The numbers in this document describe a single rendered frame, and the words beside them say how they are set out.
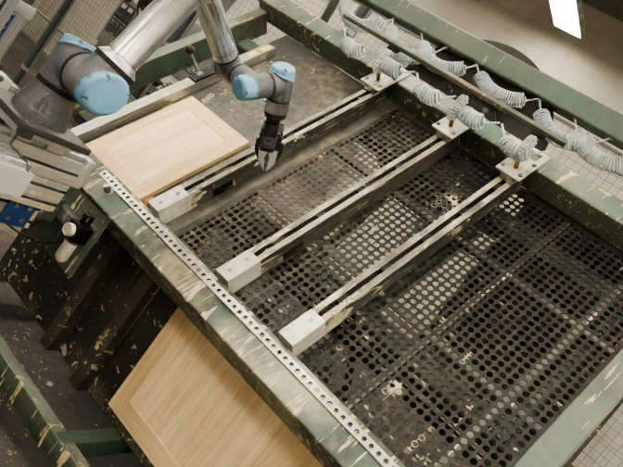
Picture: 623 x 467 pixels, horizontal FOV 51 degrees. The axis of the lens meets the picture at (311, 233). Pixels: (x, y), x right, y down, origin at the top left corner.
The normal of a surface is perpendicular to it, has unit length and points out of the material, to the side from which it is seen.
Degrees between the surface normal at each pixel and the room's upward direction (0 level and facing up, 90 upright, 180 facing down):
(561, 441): 50
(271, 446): 90
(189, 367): 90
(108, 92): 97
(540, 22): 90
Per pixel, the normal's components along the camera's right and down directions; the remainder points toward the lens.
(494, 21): -0.43, -0.18
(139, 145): 0.04, -0.67
